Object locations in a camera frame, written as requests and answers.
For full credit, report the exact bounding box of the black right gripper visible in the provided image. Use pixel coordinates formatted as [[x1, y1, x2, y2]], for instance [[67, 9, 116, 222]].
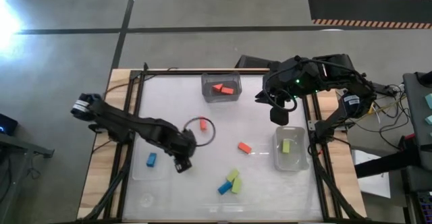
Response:
[[255, 65, 304, 128]]

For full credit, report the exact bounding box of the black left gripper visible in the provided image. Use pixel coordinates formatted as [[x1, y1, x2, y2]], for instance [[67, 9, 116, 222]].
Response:
[[167, 128, 198, 175]]

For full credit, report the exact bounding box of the blue foam cylinder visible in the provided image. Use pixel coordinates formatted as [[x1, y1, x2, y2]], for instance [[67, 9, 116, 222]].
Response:
[[217, 180, 234, 196]]

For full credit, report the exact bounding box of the clear plastic bin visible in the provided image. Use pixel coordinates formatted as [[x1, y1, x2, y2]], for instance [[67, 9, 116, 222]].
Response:
[[132, 138, 171, 181], [272, 125, 310, 172]]

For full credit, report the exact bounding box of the black flat case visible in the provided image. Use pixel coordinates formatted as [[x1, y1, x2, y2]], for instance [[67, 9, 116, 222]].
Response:
[[235, 55, 281, 70]]

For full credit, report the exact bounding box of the grey translucent plastic bin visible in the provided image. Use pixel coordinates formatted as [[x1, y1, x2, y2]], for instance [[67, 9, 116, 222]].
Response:
[[200, 71, 243, 103]]

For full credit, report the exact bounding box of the black power adapter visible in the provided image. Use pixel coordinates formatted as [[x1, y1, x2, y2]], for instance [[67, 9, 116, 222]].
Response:
[[374, 84, 398, 96]]

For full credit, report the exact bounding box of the black hazard-striped floor mat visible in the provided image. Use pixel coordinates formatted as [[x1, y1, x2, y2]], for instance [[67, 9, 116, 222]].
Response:
[[307, 0, 432, 30]]

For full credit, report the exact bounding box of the black slanted table leg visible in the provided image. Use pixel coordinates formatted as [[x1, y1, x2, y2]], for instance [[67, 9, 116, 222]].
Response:
[[354, 146, 423, 179]]

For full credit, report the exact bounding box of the white paper sheet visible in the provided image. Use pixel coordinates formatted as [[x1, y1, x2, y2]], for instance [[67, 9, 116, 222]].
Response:
[[350, 148, 392, 199]]

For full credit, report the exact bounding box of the grey side table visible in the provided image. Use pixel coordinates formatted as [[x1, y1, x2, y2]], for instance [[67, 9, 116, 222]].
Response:
[[403, 71, 432, 171]]

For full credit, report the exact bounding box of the grey metal stand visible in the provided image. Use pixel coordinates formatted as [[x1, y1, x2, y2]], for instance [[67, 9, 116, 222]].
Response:
[[0, 132, 55, 224]]

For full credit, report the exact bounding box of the black device with blue light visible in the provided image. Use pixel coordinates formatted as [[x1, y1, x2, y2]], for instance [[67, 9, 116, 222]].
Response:
[[0, 113, 18, 136]]

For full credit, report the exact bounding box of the black keyboard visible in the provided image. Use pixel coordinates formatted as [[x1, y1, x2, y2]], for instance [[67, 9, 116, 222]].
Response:
[[416, 190, 432, 224]]

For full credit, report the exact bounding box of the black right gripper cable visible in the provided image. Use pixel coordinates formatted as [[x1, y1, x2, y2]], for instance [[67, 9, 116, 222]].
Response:
[[263, 78, 298, 113]]

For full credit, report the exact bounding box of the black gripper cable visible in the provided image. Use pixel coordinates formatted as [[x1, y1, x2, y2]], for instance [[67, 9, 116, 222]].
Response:
[[183, 116, 217, 148], [263, 78, 298, 113]]

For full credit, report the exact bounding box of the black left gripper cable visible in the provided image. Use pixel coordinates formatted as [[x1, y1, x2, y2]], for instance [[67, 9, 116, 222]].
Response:
[[183, 116, 217, 148]]

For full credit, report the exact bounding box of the black metal table frame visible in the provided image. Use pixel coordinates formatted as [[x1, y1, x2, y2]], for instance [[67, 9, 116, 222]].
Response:
[[80, 67, 364, 223]]

